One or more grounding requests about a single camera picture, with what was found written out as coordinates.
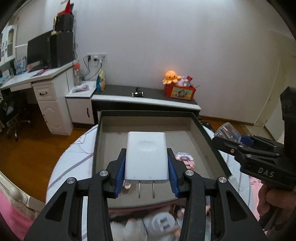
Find white round plug adapter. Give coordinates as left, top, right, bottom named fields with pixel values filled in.
left=142, top=212, right=180, bottom=241

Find white phone charger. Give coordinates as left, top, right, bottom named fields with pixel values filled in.
left=124, top=132, right=169, bottom=198

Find person's right hand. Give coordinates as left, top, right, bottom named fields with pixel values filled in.
left=257, top=183, right=295, bottom=225

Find pink bed blanket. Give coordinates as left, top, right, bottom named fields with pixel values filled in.
left=1, top=185, right=36, bottom=240

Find small doll in blue dress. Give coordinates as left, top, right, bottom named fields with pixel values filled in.
left=176, top=205, right=211, bottom=228

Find white round night light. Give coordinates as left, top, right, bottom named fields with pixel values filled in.
left=110, top=219, right=147, bottom=241

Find pink box with dark rim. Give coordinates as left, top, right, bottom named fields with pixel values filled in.
left=93, top=110, right=231, bottom=212

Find red toy storage box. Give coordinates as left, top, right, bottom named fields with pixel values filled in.
left=164, top=84, right=196, bottom=101

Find white small side cabinet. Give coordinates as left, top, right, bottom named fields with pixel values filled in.
left=65, top=80, right=96, bottom=126

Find black office chair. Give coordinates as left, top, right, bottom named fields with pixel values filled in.
left=1, top=89, right=32, bottom=142

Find orange octopus plush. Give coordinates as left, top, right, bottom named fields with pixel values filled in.
left=163, top=70, right=182, bottom=85

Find white computer desk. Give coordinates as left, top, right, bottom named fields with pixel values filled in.
left=1, top=61, right=76, bottom=136

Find low dark-top tv bench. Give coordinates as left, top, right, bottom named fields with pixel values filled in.
left=91, top=85, right=202, bottom=128

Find orange cap water bottle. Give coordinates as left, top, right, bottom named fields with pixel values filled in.
left=73, top=62, right=82, bottom=86

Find blue yellow snack bag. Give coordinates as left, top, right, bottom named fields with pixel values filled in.
left=96, top=69, right=106, bottom=91

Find small black gadget on bench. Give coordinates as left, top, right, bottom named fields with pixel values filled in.
left=131, top=87, right=144, bottom=97

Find black computer monitor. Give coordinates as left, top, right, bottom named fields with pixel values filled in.
left=27, top=31, right=52, bottom=66

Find black computer tower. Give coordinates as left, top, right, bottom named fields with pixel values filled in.
left=48, top=32, right=74, bottom=69

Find black speaker on tower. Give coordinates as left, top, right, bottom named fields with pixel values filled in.
left=54, top=14, right=74, bottom=32

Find white wall power strip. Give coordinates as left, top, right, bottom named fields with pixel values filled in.
left=86, top=53, right=107, bottom=61

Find white wall cabinet glass doors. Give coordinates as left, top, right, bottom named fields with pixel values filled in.
left=1, top=25, right=18, bottom=66

